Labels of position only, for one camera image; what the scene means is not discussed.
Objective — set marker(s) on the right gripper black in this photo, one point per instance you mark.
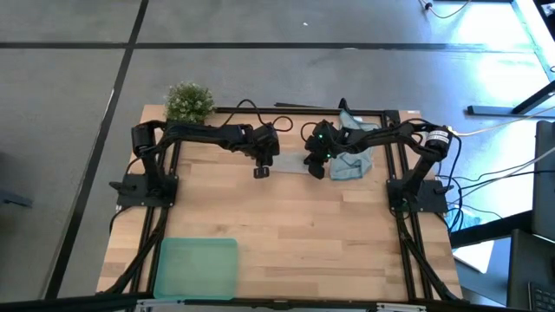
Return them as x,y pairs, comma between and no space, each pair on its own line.
321,156

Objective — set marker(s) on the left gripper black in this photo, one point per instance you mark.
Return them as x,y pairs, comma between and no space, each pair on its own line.
264,156

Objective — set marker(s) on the light blue microfiber towel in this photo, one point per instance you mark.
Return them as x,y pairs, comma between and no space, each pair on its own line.
347,167

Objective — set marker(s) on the green translucent plastic basket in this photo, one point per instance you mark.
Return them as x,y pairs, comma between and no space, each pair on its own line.
195,268

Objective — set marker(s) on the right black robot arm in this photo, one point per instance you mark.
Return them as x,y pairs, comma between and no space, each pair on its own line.
381,134

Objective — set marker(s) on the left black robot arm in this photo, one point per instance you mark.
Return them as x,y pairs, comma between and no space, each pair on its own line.
195,132

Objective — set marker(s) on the small potted green plant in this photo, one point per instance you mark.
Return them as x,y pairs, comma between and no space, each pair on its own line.
188,102

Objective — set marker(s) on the yellow power plug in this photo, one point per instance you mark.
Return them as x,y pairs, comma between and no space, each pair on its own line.
453,131

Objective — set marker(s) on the white paper sheet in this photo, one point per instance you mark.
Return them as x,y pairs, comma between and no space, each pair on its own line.
477,255

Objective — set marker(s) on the black T-shaped stand foot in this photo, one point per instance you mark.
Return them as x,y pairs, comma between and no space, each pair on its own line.
490,110

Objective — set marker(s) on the black floor bar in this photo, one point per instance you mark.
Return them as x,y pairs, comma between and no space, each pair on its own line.
490,229

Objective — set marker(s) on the dark grey computer case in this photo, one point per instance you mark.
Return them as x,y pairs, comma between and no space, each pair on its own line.
544,182

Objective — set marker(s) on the black side desk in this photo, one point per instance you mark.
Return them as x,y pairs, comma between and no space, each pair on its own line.
524,268

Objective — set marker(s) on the black keyboard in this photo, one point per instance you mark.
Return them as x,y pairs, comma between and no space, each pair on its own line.
542,297

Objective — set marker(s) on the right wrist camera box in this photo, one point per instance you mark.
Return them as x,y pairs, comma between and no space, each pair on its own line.
316,136

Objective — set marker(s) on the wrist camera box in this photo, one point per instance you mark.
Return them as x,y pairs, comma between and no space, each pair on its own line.
316,136
266,134

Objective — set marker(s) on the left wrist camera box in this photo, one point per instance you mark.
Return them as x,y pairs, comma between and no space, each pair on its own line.
266,134

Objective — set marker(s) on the black aluminium table frame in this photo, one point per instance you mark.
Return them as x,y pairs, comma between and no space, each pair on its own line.
303,111

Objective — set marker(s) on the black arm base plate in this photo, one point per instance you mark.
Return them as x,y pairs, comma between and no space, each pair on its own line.
429,199
134,195

